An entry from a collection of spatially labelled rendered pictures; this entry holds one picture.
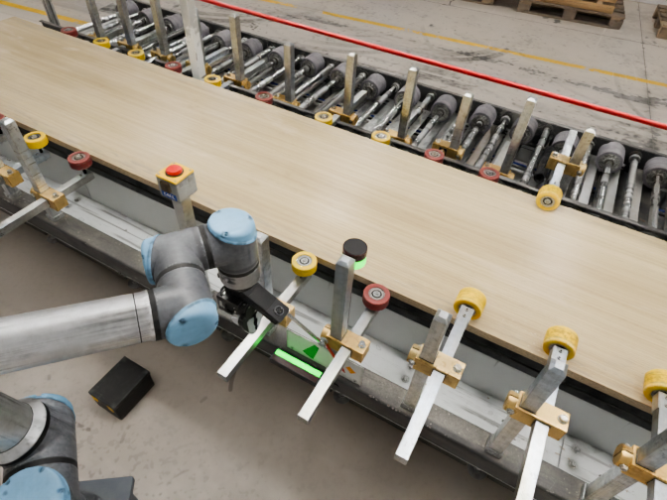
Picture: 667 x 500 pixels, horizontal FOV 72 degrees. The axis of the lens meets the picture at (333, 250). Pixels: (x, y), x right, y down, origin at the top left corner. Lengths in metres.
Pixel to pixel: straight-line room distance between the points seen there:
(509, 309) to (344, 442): 1.00
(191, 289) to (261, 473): 1.35
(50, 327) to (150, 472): 1.40
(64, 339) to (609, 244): 1.60
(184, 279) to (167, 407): 1.45
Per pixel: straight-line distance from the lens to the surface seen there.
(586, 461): 1.63
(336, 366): 1.27
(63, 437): 1.36
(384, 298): 1.36
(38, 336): 0.82
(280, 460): 2.08
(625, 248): 1.83
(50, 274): 2.93
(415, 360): 1.19
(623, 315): 1.60
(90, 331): 0.81
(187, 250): 0.90
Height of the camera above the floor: 1.96
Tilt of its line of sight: 46 degrees down
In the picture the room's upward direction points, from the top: 4 degrees clockwise
